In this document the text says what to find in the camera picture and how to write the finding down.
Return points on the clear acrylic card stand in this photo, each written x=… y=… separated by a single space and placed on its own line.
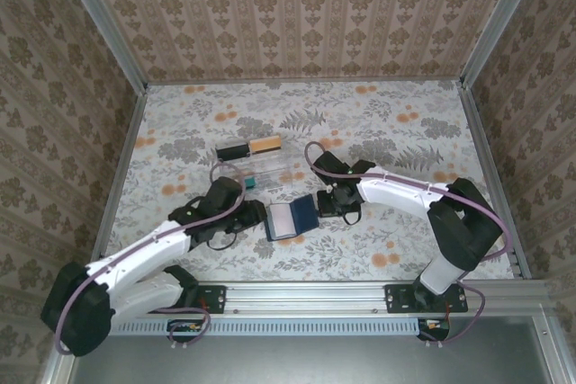
x=279 y=168

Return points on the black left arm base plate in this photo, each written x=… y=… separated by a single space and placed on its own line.
x=211 y=298

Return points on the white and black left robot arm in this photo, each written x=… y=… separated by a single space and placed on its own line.
x=148 y=263

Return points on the aluminium back rail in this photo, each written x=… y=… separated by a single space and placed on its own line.
x=306 y=82

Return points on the grey metal sheet panel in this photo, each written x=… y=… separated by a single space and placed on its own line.
x=292 y=361

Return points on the black VIP card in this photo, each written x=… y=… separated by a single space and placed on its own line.
x=231 y=151

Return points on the navy blue card holder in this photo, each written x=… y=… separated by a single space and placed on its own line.
x=306 y=215

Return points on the aluminium side rail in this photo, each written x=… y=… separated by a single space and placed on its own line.
x=492 y=154
x=119 y=177

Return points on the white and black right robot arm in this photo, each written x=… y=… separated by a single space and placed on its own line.
x=396 y=197

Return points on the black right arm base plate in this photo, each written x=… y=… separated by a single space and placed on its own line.
x=400 y=298

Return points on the aluminium mounting rail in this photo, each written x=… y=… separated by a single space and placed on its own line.
x=306 y=296

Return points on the small black controller board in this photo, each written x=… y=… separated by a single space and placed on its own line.
x=434 y=327
x=184 y=329

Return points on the orange card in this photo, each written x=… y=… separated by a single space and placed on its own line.
x=265 y=145

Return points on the aluminium lower frame bar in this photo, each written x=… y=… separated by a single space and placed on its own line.
x=546 y=348

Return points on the aluminium corner post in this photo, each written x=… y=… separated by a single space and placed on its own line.
x=105 y=20
x=495 y=20

